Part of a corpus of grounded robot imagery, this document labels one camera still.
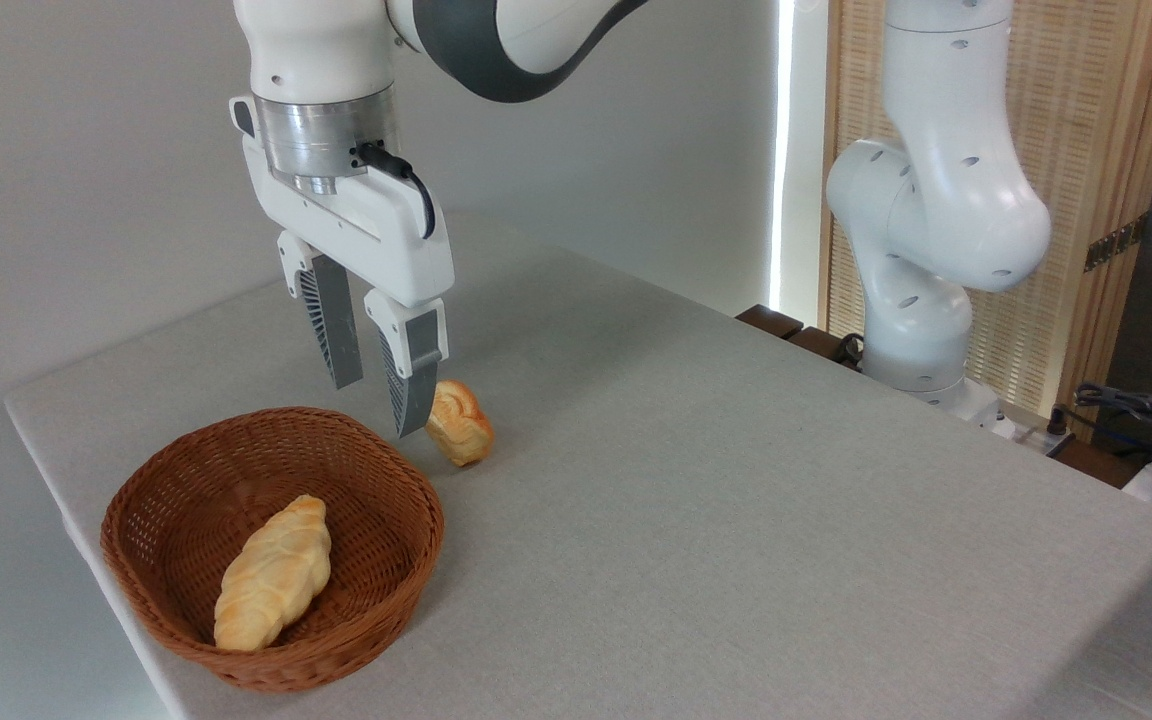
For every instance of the dark metal screen hinge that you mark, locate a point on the dark metal screen hinge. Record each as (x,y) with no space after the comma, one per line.
(1116,242)

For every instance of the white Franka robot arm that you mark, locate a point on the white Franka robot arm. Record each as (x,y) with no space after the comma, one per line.
(936,200)

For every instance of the wooden rattan folding screen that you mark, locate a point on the wooden rattan folding screen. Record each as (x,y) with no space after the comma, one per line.
(1086,100)

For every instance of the dark brown wooden board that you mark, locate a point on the dark brown wooden board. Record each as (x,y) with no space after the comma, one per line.
(821,345)
(771,320)

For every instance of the white power strip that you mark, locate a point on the white power strip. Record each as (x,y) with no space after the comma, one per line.
(1031,435)

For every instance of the long braided bread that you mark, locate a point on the long braided bread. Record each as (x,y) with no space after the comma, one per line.
(271,580)

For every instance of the small round bread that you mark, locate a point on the small round bread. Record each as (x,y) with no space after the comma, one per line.
(463,425)

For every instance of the grey tablecloth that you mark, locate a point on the grey tablecloth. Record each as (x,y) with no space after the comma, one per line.
(736,550)

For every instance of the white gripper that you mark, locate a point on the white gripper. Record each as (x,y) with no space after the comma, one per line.
(376,235)

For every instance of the brown wicker basket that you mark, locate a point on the brown wicker basket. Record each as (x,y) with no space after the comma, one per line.
(186,500)

